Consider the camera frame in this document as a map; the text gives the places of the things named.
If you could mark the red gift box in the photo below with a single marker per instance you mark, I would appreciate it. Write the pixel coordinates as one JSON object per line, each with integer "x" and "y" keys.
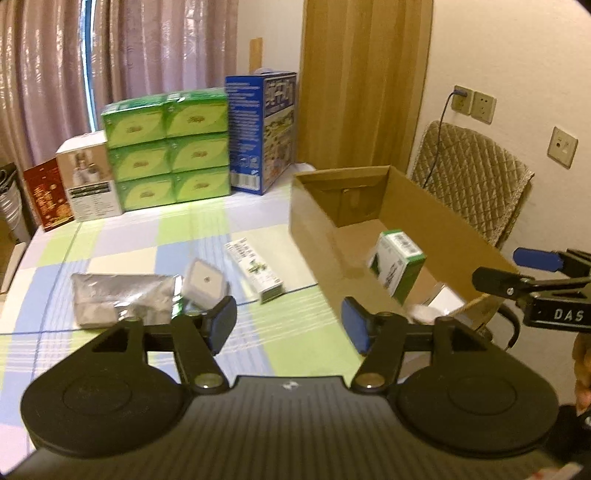
{"x": 48, "y": 198}

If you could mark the stack of green boxes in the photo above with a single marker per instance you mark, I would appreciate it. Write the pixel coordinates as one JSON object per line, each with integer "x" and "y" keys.
{"x": 166, "y": 152}

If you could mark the curtain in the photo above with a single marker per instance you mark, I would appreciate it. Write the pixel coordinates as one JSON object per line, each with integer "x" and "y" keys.
{"x": 46, "y": 69}

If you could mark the desktop with checked cloth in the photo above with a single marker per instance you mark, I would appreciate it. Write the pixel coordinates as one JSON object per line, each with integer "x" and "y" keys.
{"x": 138, "y": 249}

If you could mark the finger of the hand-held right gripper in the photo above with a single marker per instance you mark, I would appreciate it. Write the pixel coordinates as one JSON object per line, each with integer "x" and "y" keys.
{"x": 538, "y": 258}
{"x": 501, "y": 280}

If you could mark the beige diffuser box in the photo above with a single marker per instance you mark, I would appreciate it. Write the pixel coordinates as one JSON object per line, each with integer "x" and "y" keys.
{"x": 90, "y": 184}

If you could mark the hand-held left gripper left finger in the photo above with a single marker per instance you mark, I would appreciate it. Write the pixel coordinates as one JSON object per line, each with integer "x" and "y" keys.
{"x": 221, "y": 323}

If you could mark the metal bucket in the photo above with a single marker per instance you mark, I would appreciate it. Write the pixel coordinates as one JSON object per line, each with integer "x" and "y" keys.
{"x": 11, "y": 207}

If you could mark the long white tube box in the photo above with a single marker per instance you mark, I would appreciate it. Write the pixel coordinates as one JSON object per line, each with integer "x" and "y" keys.
{"x": 254, "y": 267}

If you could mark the green medicine box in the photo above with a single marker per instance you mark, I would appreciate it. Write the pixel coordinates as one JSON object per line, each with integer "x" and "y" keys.
{"x": 395, "y": 265}

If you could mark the wooden door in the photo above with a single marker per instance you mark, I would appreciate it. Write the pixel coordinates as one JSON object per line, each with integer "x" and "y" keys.
{"x": 360, "y": 78}

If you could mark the tall blue printed box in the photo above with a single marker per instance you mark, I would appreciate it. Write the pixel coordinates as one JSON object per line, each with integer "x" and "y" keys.
{"x": 251, "y": 134}

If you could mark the person's right hand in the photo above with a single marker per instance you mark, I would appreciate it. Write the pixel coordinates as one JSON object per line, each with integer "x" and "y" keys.
{"x": 584, "y": 369}

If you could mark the chair with quilted cover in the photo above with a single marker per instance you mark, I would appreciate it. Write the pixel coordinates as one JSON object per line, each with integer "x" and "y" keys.
{"x": 471, "y": 180}

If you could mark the beige wall outlet plate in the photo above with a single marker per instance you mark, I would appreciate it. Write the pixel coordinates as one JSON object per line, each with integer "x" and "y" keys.
{"x": 562, "y": 146}

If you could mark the white square case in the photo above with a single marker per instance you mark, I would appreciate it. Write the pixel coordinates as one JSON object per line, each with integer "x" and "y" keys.
{"x": 205, "y": 281}

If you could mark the brown cardboard box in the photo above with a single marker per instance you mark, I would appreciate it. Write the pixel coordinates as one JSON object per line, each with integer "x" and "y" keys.
{"x": 323, "y": 230}

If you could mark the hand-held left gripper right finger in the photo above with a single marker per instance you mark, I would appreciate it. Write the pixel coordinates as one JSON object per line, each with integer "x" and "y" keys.
{"x": 358, "y": 325}

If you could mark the silver foil pouch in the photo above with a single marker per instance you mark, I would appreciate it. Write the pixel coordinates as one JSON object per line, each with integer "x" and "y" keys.
{"x": 120, "y": 297}

